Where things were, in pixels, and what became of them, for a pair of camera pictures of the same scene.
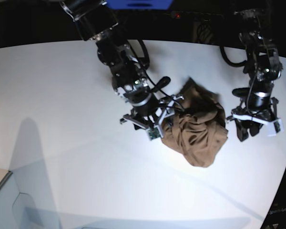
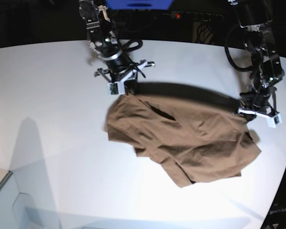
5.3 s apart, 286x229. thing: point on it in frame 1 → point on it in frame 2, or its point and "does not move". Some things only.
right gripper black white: (153, 118) → (117, 78)
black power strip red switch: (197, 16) does not move
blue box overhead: (139, 5) does not move
